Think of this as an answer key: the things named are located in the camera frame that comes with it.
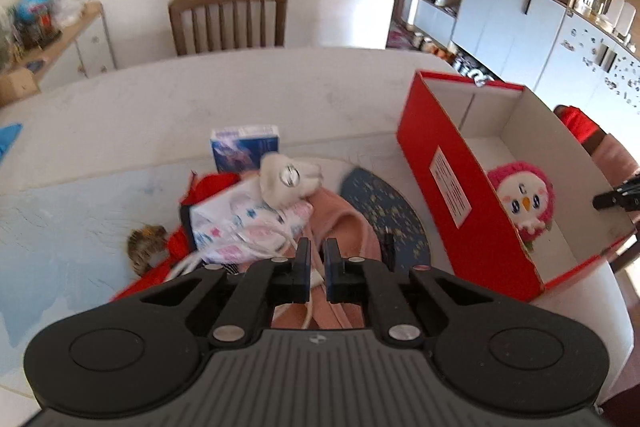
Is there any red scarf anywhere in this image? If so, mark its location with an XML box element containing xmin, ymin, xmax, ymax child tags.
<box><xmin>110</xmin><ymin>172</ymin><xmax>241</xmax><ymax>303</ymax></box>

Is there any red patterned rug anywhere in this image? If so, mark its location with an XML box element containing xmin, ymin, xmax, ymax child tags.
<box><xmin>387</xmin><ymin>29</ymin><xmax>416</xmax><ymax>50</ymax></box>

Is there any pink fleece cloth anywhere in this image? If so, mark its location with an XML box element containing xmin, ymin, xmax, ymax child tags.
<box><xmin>235</xmin><ymin>187</ymin><xmax>381</xmax><ymax>330</ymax></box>

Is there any pink plush toy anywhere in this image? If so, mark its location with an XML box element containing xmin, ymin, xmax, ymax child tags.
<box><xmin>487</xmin><ymin>161</ymin><xmax>555</xmax><ymax>253</ymax></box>

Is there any row of shoes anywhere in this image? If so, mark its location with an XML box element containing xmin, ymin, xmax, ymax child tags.
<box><xmin>452</xmin><ymin>57</ymin><xmax>496</xmax><ymax>85</ymax></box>

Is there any blue toy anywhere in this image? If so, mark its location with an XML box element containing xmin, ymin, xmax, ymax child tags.
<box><xmin>15</xmin><ymin>0</ymin><xmax>53</xmax><ymax>25</ymax></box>

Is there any white wall cabinet unit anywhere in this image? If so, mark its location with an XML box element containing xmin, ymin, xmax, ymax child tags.
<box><xmin>415</xmin><ymin>0</ymin><xmax>640</xmax><ymax>118</ymax></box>

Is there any row of slippers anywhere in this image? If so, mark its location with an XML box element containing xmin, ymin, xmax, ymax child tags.
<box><xmin>412</xmin><ymin>32</ymin><xmax>456</xmax><ymax>60</ymax></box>

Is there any brown braided hair tie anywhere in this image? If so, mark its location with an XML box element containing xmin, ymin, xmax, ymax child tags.
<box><xmin>126</xmin><ymin>225</ymin><xmax>168</xmax><ymax>277</ymax></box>

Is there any red cloth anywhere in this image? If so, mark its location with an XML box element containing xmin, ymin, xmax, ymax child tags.
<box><xmin>554</xmin><ymin>105</ymin><xmax>601</xmax><ymax>155</ymax></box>

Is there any blue flat object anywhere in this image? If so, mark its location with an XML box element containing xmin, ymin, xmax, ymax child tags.
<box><xmin>0</xmin><ymin>123</ymin><xmax>24</xmax><ymax>165</ymax></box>

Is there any blue card box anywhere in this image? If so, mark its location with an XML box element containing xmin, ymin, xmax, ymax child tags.
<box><xmin>210</xmin><ymin>124</ymin><xmax>280</xmax><ymax>175</ymax></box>

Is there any white cable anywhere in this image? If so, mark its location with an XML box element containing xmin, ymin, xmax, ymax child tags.
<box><xmin>162</xmin><ymin>232</ymin><xmax>323</xmax><ymax>330</ymax></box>

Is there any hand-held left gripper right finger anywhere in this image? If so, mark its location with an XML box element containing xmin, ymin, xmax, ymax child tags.
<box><xmin>325</xmin><ymin>238</ymin><xmax>497</xmax><ymax>350</ymax></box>

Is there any red cardboard box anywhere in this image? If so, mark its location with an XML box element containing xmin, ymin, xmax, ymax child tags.
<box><xmin>396</xmin><ymin>70</ymin><xmax>640</xmax><ymax>303</ymax></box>

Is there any white sideboard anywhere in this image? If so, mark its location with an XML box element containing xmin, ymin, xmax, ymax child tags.
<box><xmin>0</xmin><ymin>0</ymin><xmax>117</xmax><ymax>108</ymax></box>

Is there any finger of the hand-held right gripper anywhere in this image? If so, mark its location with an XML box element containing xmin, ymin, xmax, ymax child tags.
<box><xmin>592</xmin><ymin>177</ymin><xmax>640</xmax><ymax>211</ymax></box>

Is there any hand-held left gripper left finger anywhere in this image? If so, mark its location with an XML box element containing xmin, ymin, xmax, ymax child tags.
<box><xmin>142</xmin><ymin>237</ymin><xmax>313</xmax><ymax>350</ymax></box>

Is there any cartoon print face mask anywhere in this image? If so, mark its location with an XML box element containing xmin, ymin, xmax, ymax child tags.
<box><xmin>190</xmin><ymin>184</ymin><xmax>313</xmax><ymax>265</ymax></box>

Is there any small cardboard box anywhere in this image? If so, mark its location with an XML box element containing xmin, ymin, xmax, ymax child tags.
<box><xmin>0</xmin><ymin>69</ymin><xmax>41</xmax><ymax>108</ymax></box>

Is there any pink towel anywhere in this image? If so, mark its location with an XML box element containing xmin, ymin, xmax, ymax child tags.
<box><xmin>595</xmin><ymin>134</ymin><xmax>640</xmax><ymax>208</ymax></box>

